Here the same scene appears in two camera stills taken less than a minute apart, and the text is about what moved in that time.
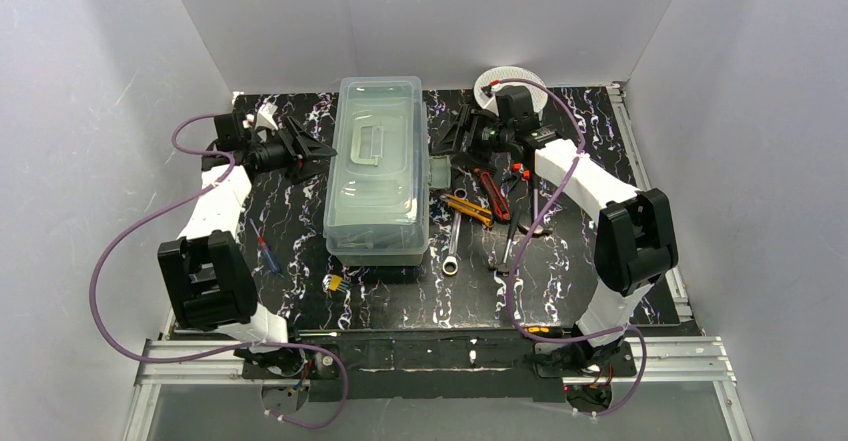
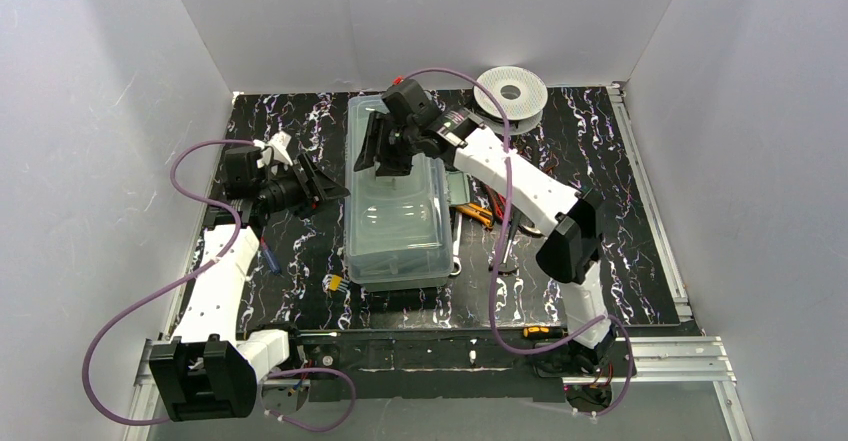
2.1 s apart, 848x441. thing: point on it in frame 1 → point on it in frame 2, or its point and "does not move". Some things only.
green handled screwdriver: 503,268 does not move
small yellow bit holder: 333,283 does not move
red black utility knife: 499,204 does not move
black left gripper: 293,152 → 307,181
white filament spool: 507,73 does not move
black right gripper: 465,131 → 387,138
